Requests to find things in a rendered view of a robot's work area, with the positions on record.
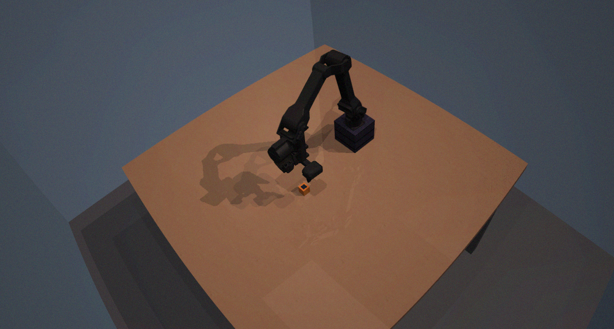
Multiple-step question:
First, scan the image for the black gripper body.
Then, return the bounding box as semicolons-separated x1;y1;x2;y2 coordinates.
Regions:
292;143;323;180

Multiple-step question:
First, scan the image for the orange block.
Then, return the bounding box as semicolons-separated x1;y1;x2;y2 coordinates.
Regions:
298;182;310;196

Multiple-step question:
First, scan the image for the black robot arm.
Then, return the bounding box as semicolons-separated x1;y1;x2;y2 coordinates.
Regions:
267;50;367;173

